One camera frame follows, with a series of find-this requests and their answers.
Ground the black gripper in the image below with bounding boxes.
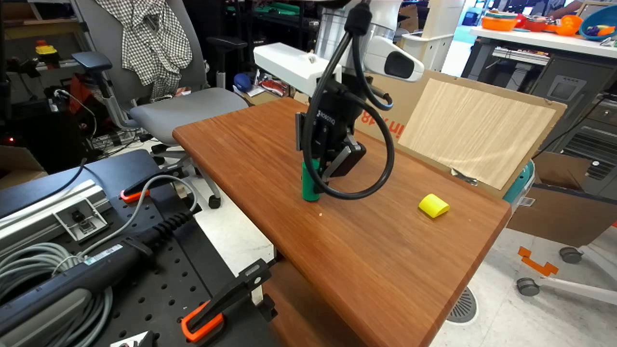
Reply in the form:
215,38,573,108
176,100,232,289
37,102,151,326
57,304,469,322
296,75,371,191

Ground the yellow rounded block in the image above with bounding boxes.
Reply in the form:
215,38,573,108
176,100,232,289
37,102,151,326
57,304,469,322
417,191,454,221

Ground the cardboard box red print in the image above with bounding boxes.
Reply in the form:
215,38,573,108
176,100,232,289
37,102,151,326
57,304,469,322
356,71,427,142

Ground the white table support panel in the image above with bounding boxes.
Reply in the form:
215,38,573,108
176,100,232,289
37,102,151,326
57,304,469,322
192,189,280,274

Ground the grey office chair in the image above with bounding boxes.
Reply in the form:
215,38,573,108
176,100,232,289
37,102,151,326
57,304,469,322
68,0,251,146

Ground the light wood panel board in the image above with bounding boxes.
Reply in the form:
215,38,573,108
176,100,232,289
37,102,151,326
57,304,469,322
396,69,570,194

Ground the green crate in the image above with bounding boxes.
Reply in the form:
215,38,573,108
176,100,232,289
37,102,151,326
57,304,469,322
251,0,303,19

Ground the orange black bar clamp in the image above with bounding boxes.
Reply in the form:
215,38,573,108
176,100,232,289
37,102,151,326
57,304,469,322
118,183,157,206
180,258,276,345

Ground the black perforated breadboard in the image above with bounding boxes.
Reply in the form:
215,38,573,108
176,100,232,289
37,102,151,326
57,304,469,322
0,150,280,347

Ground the white pillar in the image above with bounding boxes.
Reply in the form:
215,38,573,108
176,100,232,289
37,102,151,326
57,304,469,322
398,0,487,73

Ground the round metal floor drain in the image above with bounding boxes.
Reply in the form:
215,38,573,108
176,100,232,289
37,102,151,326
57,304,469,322
446,285,483,326

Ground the dark blue flat panel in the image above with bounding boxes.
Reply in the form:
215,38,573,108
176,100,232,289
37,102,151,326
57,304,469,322
0,150,163,218

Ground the teal plastic part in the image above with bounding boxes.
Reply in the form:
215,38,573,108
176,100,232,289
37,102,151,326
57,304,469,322
504,160,539,208

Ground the patterned cloth garment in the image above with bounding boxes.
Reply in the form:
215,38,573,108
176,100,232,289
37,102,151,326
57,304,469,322
95,0,197,87

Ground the orange bowl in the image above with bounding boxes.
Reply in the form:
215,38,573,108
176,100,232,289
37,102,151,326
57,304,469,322
481,11,521,33

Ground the orange floor marker tape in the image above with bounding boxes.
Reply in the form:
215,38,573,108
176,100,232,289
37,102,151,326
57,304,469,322
516,245,562,279

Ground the brown cardboard box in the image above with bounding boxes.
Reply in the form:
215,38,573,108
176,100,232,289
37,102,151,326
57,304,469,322
506,150,617,248

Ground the black handheld pendant controller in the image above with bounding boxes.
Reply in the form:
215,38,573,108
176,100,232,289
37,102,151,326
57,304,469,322
0,210,199,337

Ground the red yellow emergency button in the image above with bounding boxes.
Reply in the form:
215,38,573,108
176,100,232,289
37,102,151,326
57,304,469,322
34,40,62,61

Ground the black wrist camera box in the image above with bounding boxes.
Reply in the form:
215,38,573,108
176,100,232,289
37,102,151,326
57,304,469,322
329,137,369,181

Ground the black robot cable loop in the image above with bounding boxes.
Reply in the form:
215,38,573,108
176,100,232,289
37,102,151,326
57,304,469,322
302,2,398,202

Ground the silver aluminium extrusion rail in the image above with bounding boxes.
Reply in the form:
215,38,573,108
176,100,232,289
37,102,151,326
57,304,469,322
0,177,113,247

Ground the white wheeled base frame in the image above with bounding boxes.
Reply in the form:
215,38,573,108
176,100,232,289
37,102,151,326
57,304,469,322
514,243,617,308

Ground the grey coiled cable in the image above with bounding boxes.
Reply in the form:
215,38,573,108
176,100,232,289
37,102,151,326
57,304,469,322
0,171,203,347

